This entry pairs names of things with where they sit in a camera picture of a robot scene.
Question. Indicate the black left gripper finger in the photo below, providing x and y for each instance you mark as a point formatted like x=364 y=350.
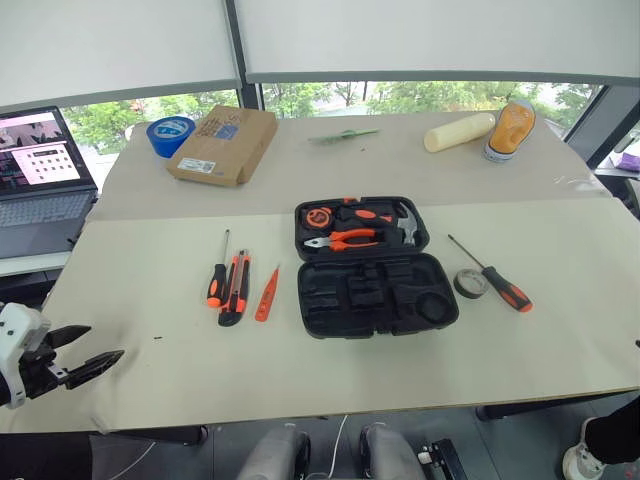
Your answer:
x=92 y=369
x=67 y=335

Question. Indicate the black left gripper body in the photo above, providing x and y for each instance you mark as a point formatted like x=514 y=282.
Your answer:
x=40 y=372

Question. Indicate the grey tape roll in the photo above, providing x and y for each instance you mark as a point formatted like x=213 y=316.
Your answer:
x=462 y=289

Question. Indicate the large orange black screwdriver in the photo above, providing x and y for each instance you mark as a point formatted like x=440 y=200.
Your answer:
x=510 y=292

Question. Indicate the black tool case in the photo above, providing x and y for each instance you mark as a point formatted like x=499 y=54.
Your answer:
x=330 y=300

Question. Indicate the beige table cover sheet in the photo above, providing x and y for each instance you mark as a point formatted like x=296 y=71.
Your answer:
x=360 y=175
x=200 y=360

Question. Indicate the open laptop computer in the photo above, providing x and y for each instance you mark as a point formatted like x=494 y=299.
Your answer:
x=40 y=210

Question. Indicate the small orange black screwdriver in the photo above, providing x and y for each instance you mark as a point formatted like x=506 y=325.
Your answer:
x=216 y=287

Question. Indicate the orange black utility knife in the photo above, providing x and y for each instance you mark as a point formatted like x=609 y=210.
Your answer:
x=235 y=295

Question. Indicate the orange test pen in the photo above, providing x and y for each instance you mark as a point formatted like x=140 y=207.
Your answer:
x=263 y=305

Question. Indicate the grey rounded shape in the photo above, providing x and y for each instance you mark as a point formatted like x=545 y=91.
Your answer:
x=390 y=457
x=275 y=457

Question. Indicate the blue tape roll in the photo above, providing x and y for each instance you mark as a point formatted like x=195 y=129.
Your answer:
x=162 y=142

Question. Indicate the brown cardboard box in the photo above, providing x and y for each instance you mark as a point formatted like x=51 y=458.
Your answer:
x=225 y=150

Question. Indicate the orange black tape measure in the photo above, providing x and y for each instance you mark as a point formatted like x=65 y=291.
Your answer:
x=317 y=218

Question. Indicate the white roller blind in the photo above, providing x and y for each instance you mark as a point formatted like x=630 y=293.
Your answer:
x=115 y=45
x=425 y=35

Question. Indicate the green plastic comb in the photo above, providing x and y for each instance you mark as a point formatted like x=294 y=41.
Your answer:
x=345 y=134

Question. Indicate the black device with white button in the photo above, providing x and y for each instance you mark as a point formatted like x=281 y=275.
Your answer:
x=445 y=460

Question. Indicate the cream cylinder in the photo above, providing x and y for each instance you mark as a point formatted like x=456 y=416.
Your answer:
x=457 y=132

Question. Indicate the orange white sneaker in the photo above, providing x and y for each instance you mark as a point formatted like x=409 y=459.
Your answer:
x=510 y=130

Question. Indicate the white shoe of person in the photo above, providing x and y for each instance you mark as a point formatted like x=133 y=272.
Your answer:
x=580 y=457

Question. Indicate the black trouser leg of person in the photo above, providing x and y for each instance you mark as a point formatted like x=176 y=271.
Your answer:
x=617 y=435

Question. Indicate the purple cloth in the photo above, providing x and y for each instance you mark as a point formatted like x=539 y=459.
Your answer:
x=630 y=162

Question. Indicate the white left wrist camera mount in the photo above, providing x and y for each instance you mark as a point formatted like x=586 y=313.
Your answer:
x=15 y=325

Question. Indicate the dark window frame post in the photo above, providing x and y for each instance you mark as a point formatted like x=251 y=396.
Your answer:
x=250 y=95

